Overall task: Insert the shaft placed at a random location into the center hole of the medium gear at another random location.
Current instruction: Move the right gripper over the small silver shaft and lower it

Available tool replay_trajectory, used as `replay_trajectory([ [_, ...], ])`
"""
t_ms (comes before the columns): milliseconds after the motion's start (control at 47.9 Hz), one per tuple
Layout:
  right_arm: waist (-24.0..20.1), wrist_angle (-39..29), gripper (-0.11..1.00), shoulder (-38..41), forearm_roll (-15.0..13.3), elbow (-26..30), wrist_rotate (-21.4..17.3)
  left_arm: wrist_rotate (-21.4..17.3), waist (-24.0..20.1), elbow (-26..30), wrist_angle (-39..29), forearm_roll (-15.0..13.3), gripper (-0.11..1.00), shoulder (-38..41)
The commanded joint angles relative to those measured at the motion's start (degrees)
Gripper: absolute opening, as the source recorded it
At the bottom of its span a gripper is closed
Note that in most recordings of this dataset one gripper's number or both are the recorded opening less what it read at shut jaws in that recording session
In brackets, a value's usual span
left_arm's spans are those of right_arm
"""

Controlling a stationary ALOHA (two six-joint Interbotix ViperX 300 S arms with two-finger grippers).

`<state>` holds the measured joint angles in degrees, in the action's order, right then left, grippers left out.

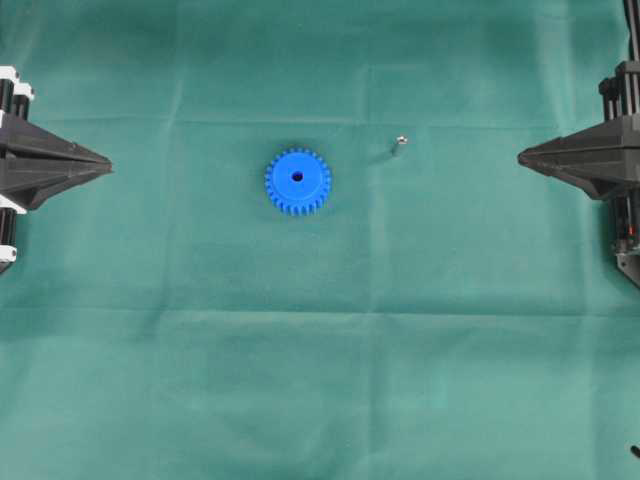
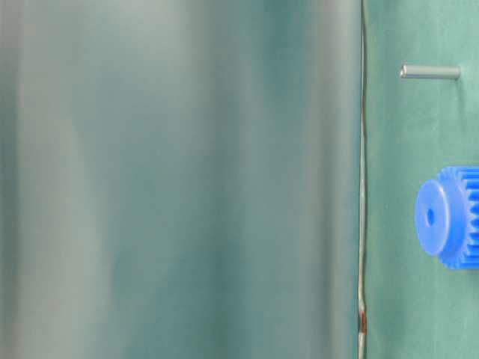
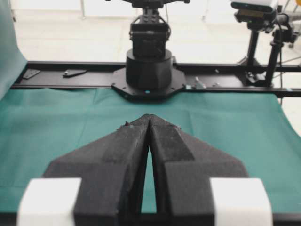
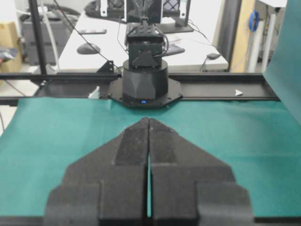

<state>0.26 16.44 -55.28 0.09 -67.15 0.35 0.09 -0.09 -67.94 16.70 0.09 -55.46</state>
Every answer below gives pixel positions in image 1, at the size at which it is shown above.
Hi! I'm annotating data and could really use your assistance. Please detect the blue plastic gear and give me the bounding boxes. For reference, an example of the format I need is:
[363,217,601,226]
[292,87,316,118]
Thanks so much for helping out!
[264,147,332,216]

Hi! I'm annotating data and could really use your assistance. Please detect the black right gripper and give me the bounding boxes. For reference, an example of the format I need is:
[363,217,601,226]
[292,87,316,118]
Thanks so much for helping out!
[517,60,639,287]

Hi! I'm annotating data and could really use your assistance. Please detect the green table cloth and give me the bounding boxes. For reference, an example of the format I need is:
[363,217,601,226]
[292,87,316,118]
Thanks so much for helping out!
[1,1,639,479]

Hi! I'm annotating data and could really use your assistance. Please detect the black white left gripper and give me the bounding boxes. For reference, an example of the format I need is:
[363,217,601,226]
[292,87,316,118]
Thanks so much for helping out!
[1,65,112,273]

